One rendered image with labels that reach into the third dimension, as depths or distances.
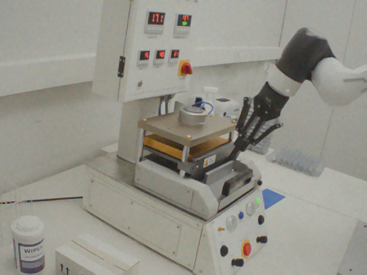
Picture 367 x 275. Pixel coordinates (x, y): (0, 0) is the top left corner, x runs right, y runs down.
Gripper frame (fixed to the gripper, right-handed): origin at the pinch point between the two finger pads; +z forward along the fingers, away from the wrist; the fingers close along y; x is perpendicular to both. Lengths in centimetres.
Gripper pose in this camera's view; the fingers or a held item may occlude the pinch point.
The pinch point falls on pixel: (238, 148)
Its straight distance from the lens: 112.0
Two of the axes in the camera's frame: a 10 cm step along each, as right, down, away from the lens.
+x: 5.6, -1.8, 8.1
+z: -4.5, 7.5, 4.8
